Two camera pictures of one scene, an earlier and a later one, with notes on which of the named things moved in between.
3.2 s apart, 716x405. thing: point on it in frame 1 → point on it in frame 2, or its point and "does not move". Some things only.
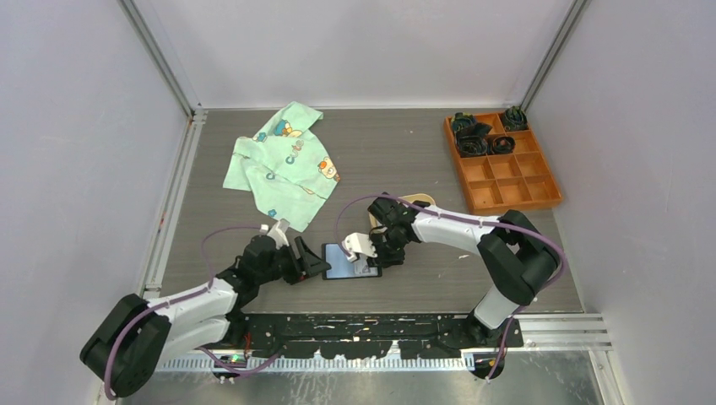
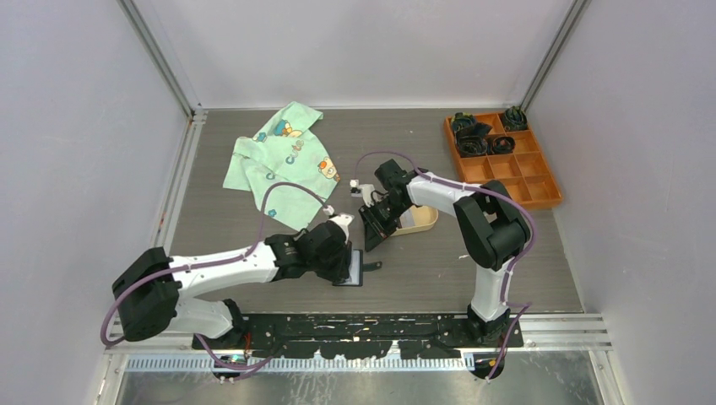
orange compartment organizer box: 501,182 does not move
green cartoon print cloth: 284,168 does not move
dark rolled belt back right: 515,119 does not move
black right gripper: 385,261 → 375,230
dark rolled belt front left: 471,146 does not move
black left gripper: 310,264 → 341,270
